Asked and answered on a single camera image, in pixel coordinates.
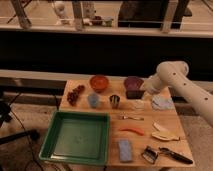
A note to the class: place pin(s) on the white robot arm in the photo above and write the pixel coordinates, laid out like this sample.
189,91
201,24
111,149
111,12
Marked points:
174,74

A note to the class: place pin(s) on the green plastic tray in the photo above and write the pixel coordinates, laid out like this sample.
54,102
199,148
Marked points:
77,138

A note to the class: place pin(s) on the black binder clip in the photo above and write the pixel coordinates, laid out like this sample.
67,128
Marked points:
150,155

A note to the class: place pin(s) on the orange bowl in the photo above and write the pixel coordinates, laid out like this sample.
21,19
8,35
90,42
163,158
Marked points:
99,83

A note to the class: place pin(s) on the black handled peeler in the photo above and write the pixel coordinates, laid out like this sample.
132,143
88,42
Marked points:
175,156

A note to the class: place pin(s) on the blue sponge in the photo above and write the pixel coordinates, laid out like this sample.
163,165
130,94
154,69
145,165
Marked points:
125,151

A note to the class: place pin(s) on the bunch of red grapes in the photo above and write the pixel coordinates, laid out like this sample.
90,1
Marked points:
72,96

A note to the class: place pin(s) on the small metal cup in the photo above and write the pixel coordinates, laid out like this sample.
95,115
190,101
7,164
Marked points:
114,101

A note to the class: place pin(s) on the blue plastic cup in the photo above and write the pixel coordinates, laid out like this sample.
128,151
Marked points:
93,100

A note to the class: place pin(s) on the white paper cup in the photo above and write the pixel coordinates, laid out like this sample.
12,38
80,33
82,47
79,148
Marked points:
138,104

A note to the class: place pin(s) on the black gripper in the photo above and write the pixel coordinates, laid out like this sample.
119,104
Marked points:
134,94

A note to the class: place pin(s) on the purple bowl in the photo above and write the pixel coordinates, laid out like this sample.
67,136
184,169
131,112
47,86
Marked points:
133,83

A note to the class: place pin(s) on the blue folded cloth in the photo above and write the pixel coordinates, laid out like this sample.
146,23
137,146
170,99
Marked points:
161,103

